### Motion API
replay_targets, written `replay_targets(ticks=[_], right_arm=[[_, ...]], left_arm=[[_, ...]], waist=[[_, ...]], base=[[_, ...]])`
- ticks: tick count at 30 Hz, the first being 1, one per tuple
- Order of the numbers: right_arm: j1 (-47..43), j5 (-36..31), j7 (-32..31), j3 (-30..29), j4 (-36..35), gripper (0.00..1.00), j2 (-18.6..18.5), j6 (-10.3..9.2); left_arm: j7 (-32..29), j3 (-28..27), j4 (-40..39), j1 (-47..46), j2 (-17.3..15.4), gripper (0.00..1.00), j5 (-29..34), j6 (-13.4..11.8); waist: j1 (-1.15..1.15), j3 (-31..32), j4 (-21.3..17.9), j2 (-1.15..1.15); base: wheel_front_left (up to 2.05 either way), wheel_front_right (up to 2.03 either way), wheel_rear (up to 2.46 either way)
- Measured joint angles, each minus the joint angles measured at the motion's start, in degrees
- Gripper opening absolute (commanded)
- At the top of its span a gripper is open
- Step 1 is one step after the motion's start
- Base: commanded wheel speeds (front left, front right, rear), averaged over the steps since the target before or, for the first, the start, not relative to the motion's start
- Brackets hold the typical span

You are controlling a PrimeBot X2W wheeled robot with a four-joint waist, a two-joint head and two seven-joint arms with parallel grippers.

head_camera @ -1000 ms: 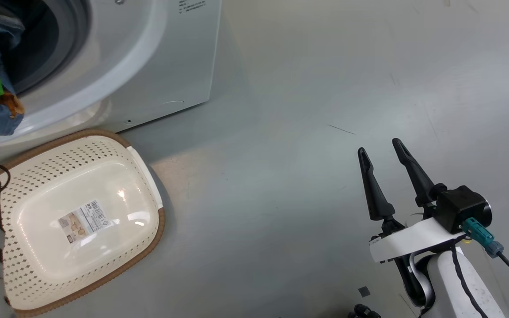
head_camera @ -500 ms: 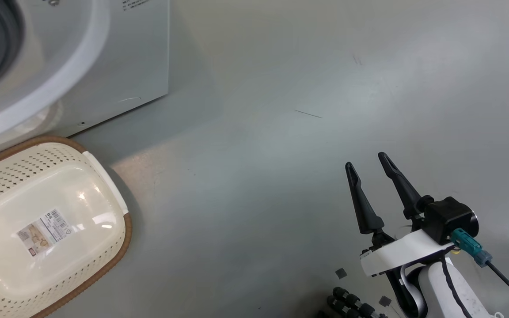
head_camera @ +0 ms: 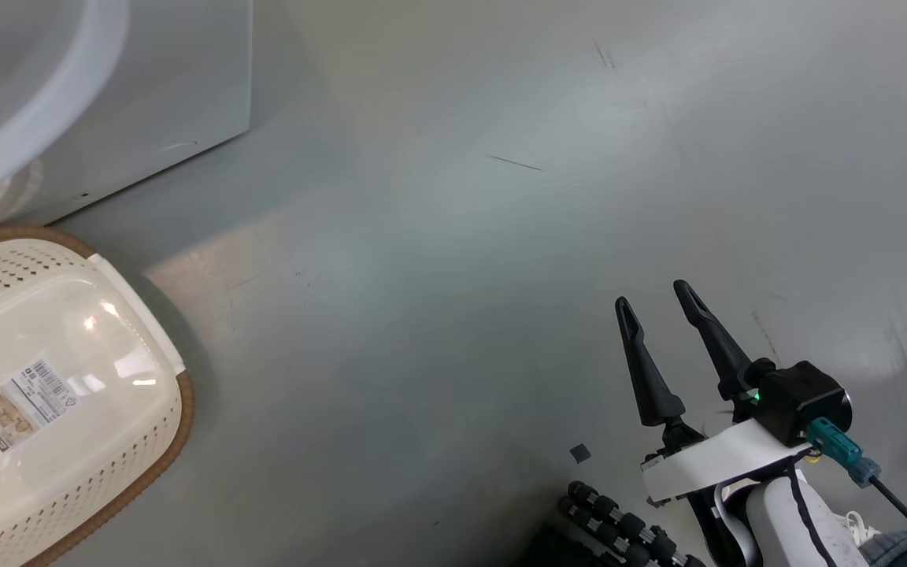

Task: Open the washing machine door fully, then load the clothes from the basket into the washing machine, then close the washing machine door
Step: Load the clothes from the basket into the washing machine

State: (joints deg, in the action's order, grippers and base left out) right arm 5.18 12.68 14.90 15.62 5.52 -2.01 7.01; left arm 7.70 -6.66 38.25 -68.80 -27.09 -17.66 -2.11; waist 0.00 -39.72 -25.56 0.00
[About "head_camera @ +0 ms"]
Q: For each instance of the white front-load washing machine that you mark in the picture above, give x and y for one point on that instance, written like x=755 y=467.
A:
x=146 y=87

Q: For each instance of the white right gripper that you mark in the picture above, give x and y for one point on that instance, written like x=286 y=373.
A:
x=721 y=461

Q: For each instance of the black ribbed roller wheel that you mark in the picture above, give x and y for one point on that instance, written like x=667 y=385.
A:
x=619 y=528

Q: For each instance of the small black square scrap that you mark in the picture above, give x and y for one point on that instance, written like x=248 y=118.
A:
x=580 y=453

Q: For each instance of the cream perforated laundry basket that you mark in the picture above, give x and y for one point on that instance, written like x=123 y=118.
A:
x=91 y=472

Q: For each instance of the white barcode basket sticker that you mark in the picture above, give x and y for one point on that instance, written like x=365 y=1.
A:
x=20 y=405

